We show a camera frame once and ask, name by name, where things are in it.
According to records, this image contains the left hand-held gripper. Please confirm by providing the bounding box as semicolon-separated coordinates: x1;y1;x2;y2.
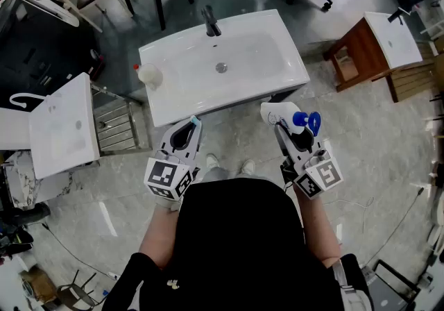
144;119;203;201

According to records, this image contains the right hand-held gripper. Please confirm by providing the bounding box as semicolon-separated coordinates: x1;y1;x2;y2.
273;123;345;201

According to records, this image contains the white spray bottle blue trigger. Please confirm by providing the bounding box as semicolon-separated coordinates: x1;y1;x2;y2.
259;101;323;137

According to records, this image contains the white cup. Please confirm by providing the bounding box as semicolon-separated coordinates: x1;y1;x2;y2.
137;62;164;92

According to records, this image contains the person's right forearm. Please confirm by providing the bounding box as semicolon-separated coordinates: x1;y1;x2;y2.
293;184;343;268

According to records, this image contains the person's left forearm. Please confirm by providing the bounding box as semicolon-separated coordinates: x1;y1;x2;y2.
138;203;182;269

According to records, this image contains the person's left hand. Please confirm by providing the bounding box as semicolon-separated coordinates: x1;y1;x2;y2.
155;194;184;212

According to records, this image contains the person's right white shoe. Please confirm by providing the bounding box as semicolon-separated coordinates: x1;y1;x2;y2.
240;159;257;176

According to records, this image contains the metal slatted rack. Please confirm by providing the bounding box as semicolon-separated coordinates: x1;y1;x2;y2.
90;82;153;158

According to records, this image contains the large white sink basin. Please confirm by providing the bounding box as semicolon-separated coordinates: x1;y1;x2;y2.
138;8;311;128

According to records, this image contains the brown wooden cabinet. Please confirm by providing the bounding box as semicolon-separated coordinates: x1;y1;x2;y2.
323;17;395;92

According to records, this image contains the black sink faucet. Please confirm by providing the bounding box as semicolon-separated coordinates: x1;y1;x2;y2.
201;5;222;37

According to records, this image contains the white sink basin without faucet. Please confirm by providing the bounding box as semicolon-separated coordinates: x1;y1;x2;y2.
28;72;101;180

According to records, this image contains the person's black shirt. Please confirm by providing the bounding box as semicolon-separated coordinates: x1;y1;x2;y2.
103;177;374;311

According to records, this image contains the wooden slat crate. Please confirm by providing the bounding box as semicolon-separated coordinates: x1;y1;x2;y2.
384;62;443;103

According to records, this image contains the white sink on wooden cabinet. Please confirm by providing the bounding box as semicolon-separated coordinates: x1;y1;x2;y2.
364;11;424;70

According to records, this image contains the marble pattern cabinet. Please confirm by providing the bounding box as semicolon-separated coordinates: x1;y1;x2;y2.
2;149;74;207

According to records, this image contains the large black machine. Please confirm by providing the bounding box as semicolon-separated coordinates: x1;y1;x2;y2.
0;0;106;112

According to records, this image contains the white vanity unit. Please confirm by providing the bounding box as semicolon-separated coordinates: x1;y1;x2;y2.
0;107;33;151

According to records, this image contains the white oval board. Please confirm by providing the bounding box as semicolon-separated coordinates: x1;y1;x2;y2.
19;0;80;28

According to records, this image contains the black metal stool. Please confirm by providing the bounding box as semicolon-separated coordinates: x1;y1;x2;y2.
56;269;102;311

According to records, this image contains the brown cardboard box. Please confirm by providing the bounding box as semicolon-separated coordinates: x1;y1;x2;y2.
19;265;58;305

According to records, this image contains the black floor cable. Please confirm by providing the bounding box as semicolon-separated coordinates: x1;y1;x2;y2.
360;187;426;266

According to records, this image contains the grey shoulder bag strap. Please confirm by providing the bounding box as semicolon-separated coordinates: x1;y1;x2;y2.
331;260;374;311

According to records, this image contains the white curved handle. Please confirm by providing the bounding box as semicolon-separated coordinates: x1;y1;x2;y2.
8;92;46;113

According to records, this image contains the black frame stand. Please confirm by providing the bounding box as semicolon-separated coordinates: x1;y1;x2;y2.
367;259;422;311

